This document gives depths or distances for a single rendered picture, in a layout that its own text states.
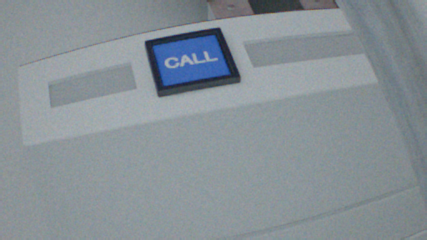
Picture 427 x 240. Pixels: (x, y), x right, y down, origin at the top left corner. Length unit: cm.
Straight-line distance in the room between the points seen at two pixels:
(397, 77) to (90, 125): 28
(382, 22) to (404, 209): 43
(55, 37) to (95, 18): 5
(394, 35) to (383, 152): 33
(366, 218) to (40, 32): 41
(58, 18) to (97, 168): 34
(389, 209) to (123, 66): 28
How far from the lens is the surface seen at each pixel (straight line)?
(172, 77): 71
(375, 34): 47
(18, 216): 83
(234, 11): 86
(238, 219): 78
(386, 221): 87
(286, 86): 71
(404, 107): 48
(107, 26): 100
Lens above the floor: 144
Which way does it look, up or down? 44 degrees down
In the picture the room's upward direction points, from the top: 1 degrees counter-clockwise
